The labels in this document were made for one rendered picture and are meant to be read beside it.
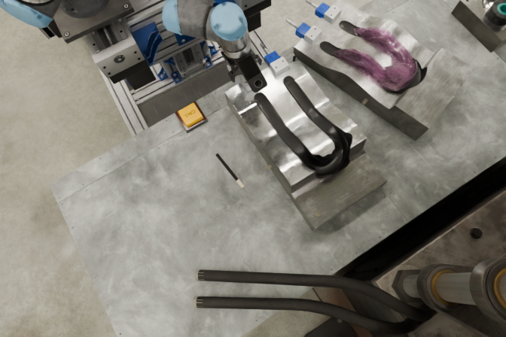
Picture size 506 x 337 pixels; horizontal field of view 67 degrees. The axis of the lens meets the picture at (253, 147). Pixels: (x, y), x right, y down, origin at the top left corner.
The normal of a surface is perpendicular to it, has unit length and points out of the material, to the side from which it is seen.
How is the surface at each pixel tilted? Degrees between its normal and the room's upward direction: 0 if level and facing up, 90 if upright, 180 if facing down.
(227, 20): 12
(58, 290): 0
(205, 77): 0
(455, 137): 0
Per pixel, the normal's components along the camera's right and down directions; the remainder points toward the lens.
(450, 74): -0.04, -0.33
